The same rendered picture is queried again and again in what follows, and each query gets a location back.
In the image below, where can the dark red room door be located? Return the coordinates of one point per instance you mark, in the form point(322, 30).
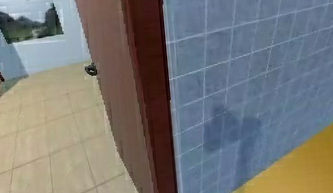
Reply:
point(122, 71)

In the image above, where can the window with dark trees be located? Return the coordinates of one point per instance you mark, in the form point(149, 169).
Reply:
point(27, 24)

